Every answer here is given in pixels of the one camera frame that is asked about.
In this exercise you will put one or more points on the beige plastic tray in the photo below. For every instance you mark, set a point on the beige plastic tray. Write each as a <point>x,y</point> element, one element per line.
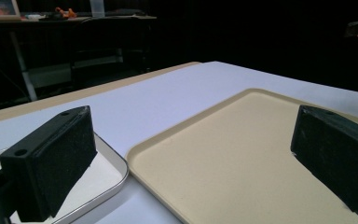
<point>236,161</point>

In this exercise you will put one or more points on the orange toy figure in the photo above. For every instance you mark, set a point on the orange toy figure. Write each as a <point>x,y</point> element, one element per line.
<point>66,13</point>

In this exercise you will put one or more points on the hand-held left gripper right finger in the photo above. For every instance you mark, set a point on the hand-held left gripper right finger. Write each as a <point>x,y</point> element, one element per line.
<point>338,155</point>

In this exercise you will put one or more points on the dark background desk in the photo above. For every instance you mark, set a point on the dark background desk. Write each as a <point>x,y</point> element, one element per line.
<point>74,43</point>

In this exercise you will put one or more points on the framed picture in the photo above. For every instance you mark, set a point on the framed picture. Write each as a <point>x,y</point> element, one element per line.
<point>3,9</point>

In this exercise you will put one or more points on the white tray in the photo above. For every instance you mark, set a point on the white tray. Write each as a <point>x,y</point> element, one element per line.
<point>102,180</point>

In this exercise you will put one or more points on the translucent plastic container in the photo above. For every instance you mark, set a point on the translucent plastic container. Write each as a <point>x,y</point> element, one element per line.
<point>97,7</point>

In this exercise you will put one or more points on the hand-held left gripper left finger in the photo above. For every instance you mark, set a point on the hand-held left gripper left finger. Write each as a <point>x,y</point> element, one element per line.
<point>52,161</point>

